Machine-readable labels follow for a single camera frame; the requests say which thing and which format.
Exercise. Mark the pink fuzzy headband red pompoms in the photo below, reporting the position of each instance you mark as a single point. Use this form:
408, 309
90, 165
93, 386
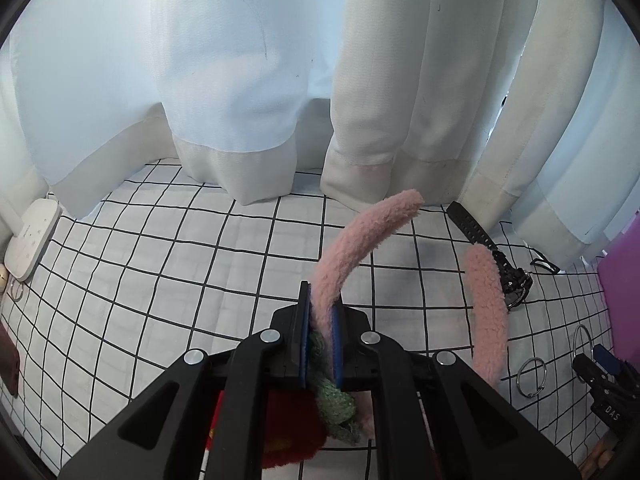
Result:
345, 245

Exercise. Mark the black wrist watch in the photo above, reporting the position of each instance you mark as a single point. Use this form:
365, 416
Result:
472, 227

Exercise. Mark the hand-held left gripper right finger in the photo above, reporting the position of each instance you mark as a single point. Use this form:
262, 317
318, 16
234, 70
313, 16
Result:
339, 342

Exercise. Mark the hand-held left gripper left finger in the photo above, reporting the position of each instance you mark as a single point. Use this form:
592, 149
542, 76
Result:
302, 332

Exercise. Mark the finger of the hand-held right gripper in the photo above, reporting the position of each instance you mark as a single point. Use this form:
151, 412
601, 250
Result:
606, 357
585, 367

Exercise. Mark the cream thick curtain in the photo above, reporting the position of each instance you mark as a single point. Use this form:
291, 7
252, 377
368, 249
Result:
400, 85

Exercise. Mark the white flat electronic device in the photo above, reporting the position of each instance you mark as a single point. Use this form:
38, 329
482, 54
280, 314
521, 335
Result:
30, 240

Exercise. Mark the purple plastic bin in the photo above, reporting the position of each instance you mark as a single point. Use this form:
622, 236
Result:
619, 285

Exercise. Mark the dark red cloth item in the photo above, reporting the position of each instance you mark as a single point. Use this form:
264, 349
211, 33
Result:
9, 360

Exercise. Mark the white sheer curtain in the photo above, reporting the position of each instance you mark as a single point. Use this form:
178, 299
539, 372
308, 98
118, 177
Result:
175, 60

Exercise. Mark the small black clip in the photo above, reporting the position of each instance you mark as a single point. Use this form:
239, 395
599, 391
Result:
545, 265

